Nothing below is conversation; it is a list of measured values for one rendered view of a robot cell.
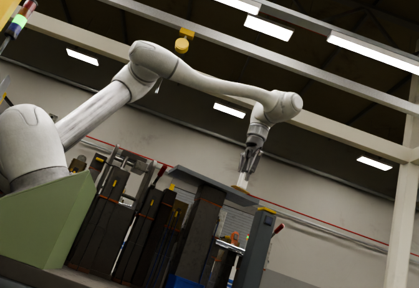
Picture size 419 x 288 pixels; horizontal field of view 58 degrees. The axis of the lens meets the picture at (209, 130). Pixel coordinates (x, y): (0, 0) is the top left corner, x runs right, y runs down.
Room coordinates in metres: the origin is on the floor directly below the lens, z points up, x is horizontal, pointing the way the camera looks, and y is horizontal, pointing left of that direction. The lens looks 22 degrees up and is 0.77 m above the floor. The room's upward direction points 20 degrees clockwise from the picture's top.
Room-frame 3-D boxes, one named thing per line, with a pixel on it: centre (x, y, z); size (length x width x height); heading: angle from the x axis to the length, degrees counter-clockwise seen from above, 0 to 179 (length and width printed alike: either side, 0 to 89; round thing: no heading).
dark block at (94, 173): (1.52, 0.38, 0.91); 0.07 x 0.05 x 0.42; 15
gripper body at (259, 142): (1.55, -0.21, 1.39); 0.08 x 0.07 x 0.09; 28
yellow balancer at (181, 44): (3.59, 0.61, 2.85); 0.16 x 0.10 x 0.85; 91
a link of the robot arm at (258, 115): (1.53, -0.21, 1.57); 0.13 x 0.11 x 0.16; 23
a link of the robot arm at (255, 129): (1.55, -0.21, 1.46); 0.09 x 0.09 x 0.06
